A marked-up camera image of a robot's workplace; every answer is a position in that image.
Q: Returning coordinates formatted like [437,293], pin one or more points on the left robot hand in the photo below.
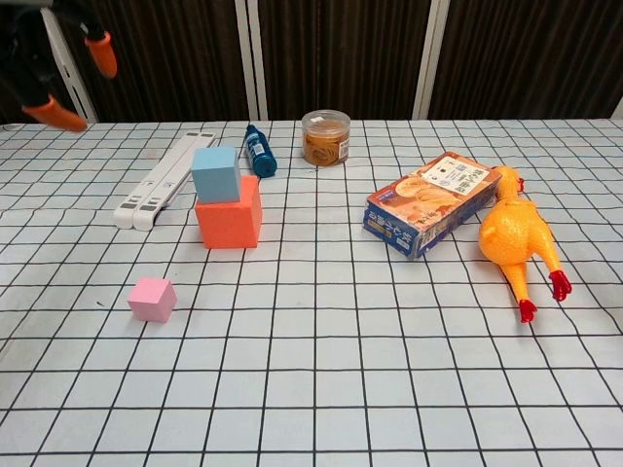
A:
[34,73]

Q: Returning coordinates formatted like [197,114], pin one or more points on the light blue foam cube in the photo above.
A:
[216,177]

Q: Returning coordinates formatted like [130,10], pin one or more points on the pink foam cube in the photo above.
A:
[151,301]

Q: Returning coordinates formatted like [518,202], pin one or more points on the orange foam cube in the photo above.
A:
[226,226]

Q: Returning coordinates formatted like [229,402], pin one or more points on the white folding stand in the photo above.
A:
[156,187]

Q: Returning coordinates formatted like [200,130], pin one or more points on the blue plastic bottle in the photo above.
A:
[260,153]

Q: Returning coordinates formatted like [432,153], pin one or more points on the clear jar of rubber bands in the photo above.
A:
[325,143]

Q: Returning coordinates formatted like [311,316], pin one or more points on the blue orange snack box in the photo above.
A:
[428,204]

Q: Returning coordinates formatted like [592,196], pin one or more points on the checkered tablecloth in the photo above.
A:
[340,370]

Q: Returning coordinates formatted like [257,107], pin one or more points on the yellow rubber chicken toy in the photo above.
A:
[511,228]

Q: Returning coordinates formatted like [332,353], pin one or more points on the white partition post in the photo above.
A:
[428,58]
[78,92]
[260,73]

